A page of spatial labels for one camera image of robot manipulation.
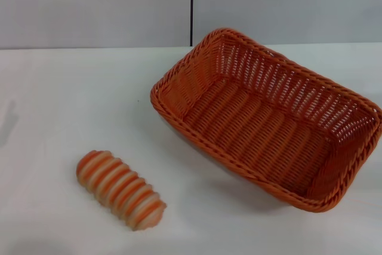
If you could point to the orange woven plastic basket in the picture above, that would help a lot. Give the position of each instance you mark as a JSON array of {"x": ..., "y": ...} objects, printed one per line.
[{"x": 256, "y": 135}]

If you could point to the orange white striped bread roll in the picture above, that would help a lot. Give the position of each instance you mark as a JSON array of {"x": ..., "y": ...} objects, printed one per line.
[{"x": 119, "y": 189}]

